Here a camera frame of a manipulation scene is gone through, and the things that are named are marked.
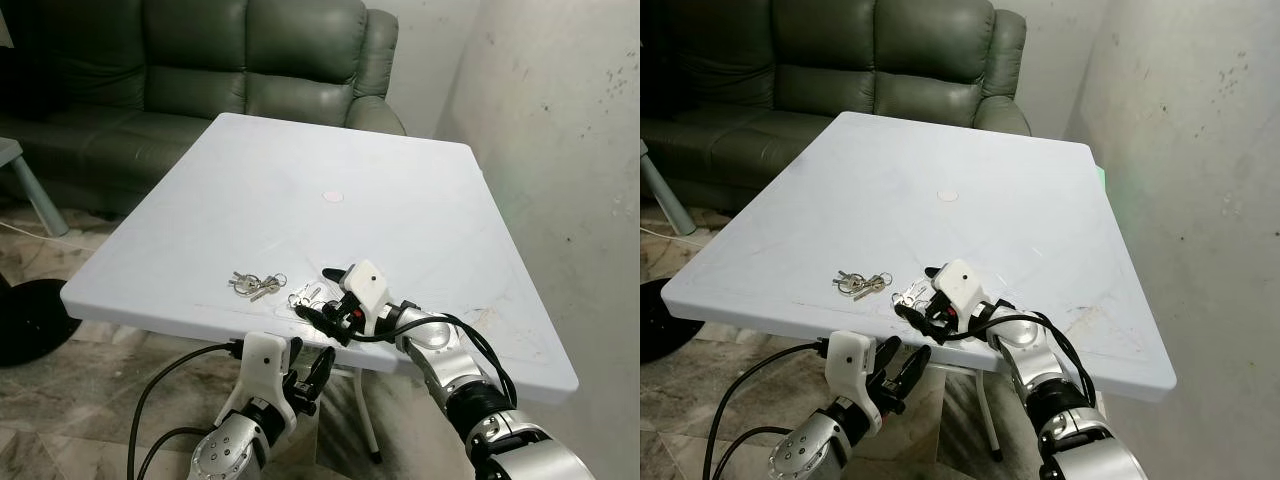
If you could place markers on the silver key bunch with tag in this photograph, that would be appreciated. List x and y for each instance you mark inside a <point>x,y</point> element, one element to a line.
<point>308,298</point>
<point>912,296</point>

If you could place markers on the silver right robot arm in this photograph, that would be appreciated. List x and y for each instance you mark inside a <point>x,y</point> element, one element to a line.
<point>470,390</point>
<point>1060,390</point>

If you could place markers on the white plastic square table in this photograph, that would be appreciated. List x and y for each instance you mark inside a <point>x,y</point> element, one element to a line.
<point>1000,230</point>
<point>300,230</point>

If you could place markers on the white metal table leg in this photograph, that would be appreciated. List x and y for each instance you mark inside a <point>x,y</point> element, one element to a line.
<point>368,420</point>
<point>990,420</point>

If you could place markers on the black round base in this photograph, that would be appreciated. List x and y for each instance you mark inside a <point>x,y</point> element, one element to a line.
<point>655,322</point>
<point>30,325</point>

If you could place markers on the dark green leather sofa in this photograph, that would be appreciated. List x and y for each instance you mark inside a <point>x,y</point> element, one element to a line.
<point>200,60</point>
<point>830,60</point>

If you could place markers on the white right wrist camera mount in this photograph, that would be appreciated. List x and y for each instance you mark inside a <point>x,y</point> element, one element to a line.
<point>366,285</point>
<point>962,283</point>

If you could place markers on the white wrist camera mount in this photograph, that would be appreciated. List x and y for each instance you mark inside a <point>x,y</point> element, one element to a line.
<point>262,370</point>
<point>366,285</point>
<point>962,283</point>
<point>850,368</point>

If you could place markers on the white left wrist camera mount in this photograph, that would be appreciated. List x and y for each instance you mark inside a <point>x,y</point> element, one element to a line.
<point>262,370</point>
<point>850,368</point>

